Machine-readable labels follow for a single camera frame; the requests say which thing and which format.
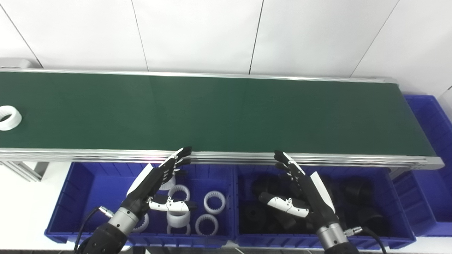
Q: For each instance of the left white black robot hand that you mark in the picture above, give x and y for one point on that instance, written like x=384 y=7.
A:
x=148 y=185

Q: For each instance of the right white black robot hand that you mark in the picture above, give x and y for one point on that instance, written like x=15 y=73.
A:
x=317 y=194

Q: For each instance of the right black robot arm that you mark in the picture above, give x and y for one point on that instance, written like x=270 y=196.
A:
x=333 y=238

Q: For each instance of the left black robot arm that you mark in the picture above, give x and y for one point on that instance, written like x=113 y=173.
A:
x=106 y=236

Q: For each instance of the blue bin with white rings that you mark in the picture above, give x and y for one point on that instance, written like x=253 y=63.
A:
x=88 y=197

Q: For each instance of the blue bin with black parts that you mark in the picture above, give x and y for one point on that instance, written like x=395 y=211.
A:
x=399 y=208

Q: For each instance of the green conveyor belt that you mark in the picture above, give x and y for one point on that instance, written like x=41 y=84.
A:
x=226 y=113
x=229 y=157

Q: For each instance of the empty blue plastic bin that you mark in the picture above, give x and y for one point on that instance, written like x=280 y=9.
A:
x=434 y=190

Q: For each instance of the aluminium conveyor support leg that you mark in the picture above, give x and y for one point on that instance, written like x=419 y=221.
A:
x=24 y=171

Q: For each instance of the grey conveyor motor housing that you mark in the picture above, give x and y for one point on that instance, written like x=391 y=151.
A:
x=14 y=63

